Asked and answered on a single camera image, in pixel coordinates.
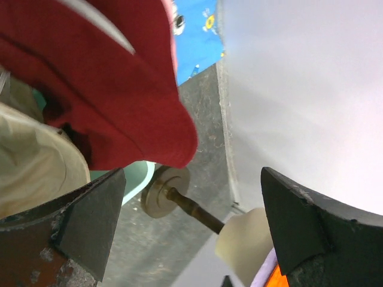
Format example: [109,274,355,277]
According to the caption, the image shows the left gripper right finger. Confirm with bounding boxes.
[260,167,382,277]

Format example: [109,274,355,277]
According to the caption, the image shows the dark red hat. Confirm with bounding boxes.
[1,1,198,170]

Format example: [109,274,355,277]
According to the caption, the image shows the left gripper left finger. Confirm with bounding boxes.
[1,169,126,283]

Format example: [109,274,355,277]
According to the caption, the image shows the teal plastic basket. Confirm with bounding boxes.
[32,89,156,206]

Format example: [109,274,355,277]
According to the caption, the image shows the blue printed cloth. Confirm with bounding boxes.
[172,0,224,86]

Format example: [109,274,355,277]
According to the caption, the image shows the cream mannequin head stand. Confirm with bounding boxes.
[141,166,273,286]

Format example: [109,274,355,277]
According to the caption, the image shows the purple bucket hat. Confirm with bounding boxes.
[250,248,278,287]

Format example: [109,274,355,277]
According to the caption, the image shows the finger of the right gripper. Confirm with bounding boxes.
[221,276,233,287]

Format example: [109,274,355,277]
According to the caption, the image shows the orange bucket hat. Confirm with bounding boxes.
[265,264,289,287]

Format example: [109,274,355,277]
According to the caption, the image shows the beige bucket hat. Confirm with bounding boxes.
[1,71,90,218]

